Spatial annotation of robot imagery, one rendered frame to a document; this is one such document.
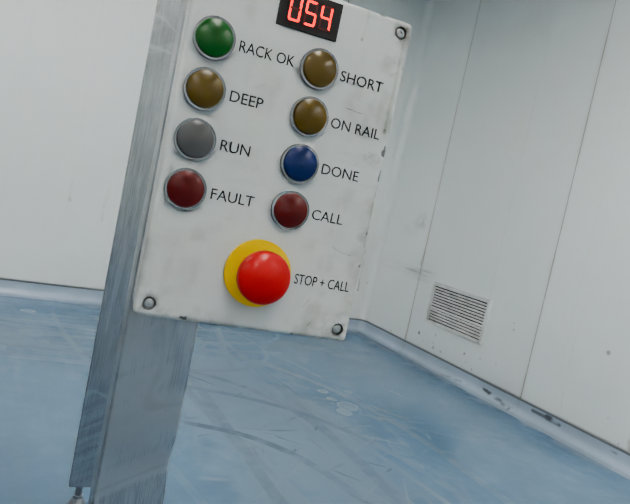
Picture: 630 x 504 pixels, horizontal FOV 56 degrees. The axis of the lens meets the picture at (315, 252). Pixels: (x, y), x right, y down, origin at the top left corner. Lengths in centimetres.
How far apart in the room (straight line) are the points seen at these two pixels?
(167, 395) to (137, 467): 7
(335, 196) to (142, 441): 26
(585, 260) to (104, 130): 307
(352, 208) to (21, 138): 380
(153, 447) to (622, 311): 302
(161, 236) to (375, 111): 19
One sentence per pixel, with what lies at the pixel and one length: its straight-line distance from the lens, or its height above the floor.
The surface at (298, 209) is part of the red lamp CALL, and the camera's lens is 45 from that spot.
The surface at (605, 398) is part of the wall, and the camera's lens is 344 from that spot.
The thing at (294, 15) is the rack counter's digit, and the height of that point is 108.
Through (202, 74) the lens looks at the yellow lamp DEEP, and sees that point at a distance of 44.
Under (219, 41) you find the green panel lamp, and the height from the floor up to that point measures 105.
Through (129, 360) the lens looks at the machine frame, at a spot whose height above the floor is 79.
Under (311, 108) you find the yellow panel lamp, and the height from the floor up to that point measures 102.
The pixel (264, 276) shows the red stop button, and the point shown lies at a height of 89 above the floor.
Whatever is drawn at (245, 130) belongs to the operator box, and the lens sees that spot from 45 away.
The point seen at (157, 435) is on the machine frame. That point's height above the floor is 73.
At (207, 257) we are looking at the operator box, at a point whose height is 89.
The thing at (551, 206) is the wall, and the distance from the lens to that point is 378.
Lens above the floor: 95
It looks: 4 degrees down
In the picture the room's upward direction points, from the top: 12 degrees clockwise
